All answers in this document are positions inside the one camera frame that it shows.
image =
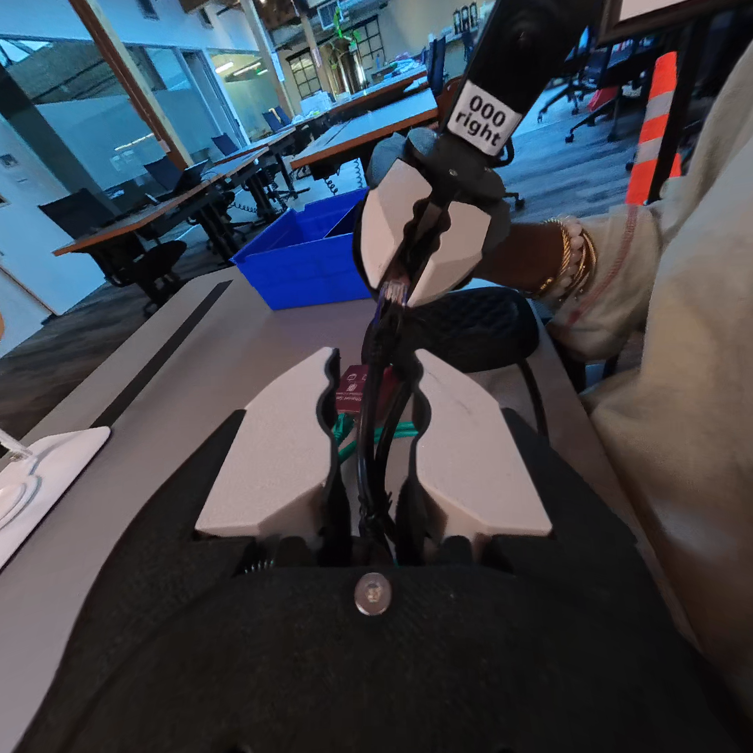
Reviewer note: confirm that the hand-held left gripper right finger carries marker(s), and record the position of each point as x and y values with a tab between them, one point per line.
482	470

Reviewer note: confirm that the black bin divider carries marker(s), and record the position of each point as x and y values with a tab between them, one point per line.
338	228

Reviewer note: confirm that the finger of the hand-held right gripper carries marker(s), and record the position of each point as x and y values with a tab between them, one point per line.
385	223
465	247

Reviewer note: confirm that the black mesh pad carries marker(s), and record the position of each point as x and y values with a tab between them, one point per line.
482	329

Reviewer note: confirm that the person's pale sweater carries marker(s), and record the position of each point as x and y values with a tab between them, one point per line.
694	412

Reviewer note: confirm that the red ethernet splitter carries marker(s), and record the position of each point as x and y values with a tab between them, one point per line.
353	388

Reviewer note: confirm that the blue plastic bin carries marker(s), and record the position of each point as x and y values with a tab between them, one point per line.
294	265

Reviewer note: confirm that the wooden office table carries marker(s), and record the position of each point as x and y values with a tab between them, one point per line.
376	120
135	220

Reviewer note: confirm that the instruction sign on white stand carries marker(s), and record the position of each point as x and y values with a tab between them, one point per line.
59	465

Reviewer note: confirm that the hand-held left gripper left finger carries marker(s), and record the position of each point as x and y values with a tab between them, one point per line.
265	470

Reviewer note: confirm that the grey desk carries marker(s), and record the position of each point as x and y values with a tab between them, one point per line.
206	365

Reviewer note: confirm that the black framed marker sign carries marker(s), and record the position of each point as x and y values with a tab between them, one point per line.
647	7

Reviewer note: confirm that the row of black office chairs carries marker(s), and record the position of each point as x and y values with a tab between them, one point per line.
582	64

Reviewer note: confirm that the black laptop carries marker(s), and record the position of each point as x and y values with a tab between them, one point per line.
170	173

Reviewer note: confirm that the orange traffic cone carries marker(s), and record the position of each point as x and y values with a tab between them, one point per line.
653	147

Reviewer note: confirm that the black office chair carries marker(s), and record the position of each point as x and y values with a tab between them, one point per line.
153	262

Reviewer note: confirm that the black tape strip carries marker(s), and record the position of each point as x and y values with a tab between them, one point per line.
164	353

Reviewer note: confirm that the wooden post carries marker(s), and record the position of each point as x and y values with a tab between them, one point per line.
135	88

